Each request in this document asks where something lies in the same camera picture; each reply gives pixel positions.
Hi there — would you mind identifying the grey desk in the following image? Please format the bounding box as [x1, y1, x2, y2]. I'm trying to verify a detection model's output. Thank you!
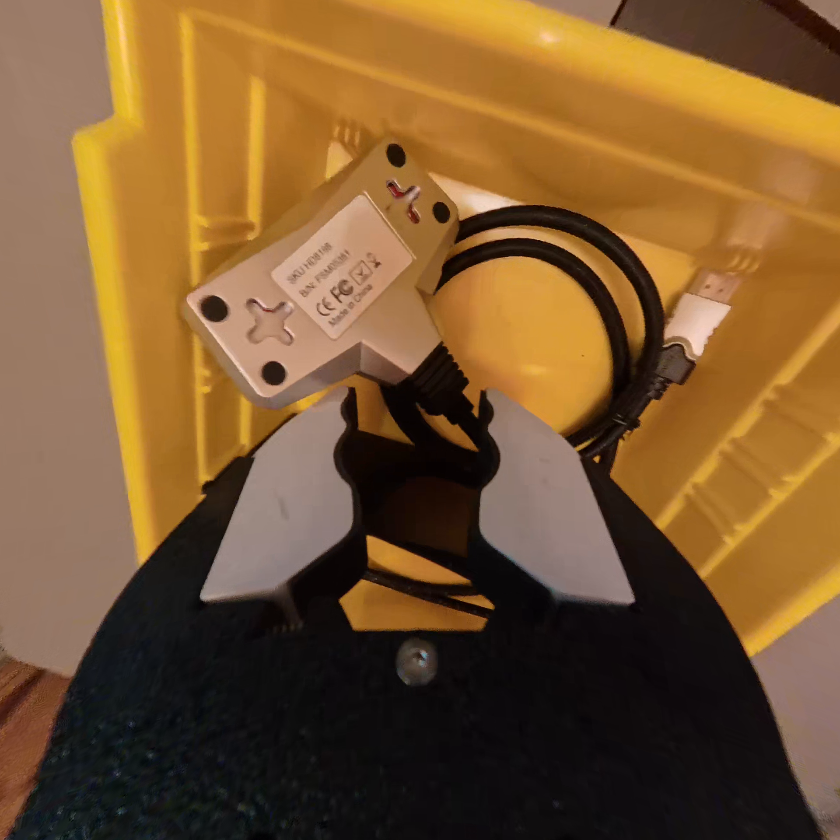
[0, 0, 840, 815]

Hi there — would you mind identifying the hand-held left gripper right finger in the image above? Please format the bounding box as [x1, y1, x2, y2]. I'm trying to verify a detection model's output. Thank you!
[468, 389, 637, 613]

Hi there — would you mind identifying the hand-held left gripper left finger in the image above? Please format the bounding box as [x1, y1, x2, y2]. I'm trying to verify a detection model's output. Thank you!
[199, 392, 366, 626]

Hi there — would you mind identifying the video switch box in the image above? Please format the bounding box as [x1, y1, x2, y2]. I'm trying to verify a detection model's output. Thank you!
[180, 138, 460, 411]

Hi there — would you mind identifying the yellow plastic bin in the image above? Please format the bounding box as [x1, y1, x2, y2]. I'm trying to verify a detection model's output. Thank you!
[71, 0, 840, 657]

